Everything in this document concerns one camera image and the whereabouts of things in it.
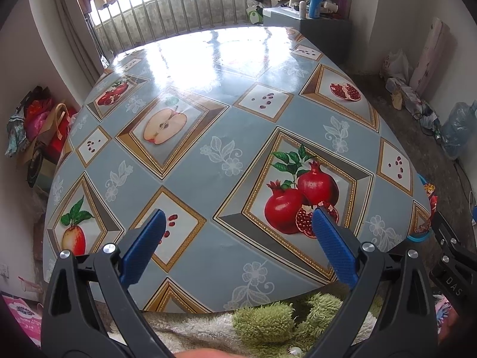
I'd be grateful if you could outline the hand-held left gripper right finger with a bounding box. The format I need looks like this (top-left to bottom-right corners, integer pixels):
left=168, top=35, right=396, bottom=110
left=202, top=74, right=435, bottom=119
left=306, top=207, right=438, bottom=358

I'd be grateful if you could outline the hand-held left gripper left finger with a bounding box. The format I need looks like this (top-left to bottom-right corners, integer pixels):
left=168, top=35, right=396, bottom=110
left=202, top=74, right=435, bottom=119
left=40, top=209, right=176, bottom=358

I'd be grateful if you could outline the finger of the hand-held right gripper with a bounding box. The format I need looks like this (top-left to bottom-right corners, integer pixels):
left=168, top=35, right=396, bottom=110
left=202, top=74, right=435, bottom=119
left=431, top=211, right=477, bottom=270

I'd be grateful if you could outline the red snack bag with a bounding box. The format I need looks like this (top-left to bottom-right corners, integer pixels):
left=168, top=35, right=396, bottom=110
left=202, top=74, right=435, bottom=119
left=423, top=182, right=439, bottom=232

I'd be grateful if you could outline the green fluffy robe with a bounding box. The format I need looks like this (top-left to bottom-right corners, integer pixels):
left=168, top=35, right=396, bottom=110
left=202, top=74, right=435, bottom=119
left=143, top=293, right=384, bottom=358

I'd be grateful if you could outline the large empty water jug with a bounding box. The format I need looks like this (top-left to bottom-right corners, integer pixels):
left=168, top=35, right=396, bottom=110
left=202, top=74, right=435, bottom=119
left=441, top=101, right=477, bottom=159

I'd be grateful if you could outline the pink floral mat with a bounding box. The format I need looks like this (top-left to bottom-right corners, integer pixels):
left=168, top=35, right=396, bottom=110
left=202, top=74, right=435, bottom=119
left=0, top=294, right=43, bottom=348

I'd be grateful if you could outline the pile of plastic litter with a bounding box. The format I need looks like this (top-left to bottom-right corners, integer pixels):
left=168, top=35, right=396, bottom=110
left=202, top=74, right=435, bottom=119
left=385, top=78, right=442, bottom=143

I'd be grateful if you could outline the fruit print tablecloth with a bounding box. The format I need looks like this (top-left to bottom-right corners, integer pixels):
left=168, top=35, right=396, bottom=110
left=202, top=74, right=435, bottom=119
left=44, top=25, right=433, bottom=313

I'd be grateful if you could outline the pile of colourful bags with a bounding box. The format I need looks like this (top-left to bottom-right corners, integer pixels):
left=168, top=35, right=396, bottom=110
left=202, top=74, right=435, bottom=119
left=5, top=86, right=80, bottom=195

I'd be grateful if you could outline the pink paper roll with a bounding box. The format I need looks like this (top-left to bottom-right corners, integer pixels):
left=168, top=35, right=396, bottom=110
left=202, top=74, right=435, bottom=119
left=409, top=17, right=457, bottom=100

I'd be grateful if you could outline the white shopping bag red print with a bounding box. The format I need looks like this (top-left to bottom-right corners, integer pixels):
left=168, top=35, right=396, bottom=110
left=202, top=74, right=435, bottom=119
left=379, top=49, right=411, bottom=83

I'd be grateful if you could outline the grey cabinet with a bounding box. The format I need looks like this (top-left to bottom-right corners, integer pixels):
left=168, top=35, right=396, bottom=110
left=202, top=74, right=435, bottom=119
left=262, top=7, right=351, bottom=75

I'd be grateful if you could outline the metal balcony railing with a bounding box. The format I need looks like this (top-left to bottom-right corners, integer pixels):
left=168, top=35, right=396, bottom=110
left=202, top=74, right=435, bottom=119
left=89, top=0, right=295, bottom=59

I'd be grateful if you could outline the green white bag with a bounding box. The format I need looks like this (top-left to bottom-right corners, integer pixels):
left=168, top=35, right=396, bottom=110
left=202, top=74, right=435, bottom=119
left=247, top=4, right=264, bottom=25

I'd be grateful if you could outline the black power cable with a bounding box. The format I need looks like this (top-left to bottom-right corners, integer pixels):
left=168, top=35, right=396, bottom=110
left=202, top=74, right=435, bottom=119
left=454, top=160, right=477, bottom=210

